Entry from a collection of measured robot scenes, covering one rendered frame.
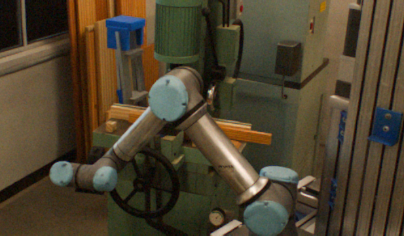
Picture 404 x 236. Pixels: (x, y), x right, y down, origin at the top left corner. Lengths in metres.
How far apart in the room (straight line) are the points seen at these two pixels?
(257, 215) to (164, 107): 0.39
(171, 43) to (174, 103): 0.70
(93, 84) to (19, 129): 0.53
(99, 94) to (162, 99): 2.26
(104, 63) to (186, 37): 1.61
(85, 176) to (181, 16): 0.74
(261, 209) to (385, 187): 0.38
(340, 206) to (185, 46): 0.85
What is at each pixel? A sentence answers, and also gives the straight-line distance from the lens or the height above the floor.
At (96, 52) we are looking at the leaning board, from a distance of 3.84.
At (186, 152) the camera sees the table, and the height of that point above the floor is 0.88.
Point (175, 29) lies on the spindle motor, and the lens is 2.31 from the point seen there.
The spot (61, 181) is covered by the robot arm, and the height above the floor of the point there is 0.98.
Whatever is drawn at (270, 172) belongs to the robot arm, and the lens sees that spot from 1.84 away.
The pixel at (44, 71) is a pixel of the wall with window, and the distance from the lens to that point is 3.91.
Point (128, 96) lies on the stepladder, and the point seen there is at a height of 0.76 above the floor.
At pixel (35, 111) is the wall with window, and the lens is 3.92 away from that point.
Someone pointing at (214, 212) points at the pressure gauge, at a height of 0.68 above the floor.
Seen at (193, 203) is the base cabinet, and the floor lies 0.67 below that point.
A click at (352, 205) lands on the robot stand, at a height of 0.96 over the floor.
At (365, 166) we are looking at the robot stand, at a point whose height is 1.09.
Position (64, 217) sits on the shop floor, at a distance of 3.69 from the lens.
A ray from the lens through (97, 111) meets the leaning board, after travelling 3.95.
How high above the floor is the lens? 1.82
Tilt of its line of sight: 20 degrees down
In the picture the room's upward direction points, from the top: 3 degrees clockwise
